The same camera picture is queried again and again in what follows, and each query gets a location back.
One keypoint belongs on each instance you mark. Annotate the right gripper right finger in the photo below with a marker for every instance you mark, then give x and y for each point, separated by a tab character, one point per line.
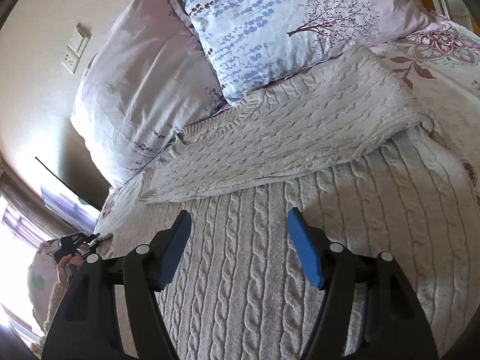
369	309

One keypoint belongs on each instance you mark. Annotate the floral bed quilt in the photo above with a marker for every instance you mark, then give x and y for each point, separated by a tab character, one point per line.
442	69

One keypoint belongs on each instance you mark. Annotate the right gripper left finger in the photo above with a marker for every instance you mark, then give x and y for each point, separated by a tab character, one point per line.
110	309

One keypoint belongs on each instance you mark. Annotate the person left hand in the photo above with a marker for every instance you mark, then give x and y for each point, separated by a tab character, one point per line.
65	263

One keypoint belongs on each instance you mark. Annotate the white wall switch plate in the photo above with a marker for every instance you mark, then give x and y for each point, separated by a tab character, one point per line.
75	48

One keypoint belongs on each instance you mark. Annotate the blue pink floral pillow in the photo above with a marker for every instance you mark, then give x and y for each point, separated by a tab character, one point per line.
252	43

